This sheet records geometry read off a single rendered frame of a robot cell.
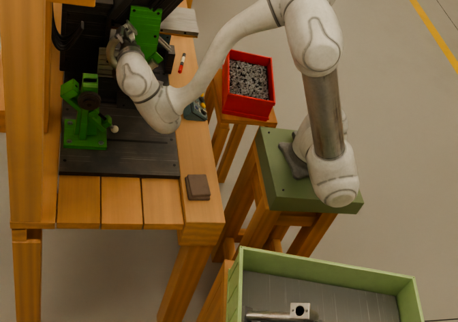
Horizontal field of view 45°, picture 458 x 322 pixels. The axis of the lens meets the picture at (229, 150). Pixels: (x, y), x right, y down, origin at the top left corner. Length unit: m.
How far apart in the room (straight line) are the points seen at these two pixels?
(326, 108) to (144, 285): 1.47
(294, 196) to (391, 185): 1.73
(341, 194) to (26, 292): 1.21
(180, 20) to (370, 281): 1.23
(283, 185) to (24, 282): 1.01
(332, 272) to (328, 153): 0.41
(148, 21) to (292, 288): 1.07
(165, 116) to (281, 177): 0.54
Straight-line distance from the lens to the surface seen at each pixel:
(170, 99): 1.77
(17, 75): 1.42
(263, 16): 1.64
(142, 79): 1.69
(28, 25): 1.32
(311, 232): 2.35
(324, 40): 1.44
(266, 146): 2.19
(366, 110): 4.16
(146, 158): 2.05
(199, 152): 2.11
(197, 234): 1.98
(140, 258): 2.86
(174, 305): 2.45
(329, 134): 1.75
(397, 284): 2.06
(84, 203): 1.93
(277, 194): 2.04
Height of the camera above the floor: 2.44
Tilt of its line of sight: 45 degrees down
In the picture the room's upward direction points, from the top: 21 degrees clockwise
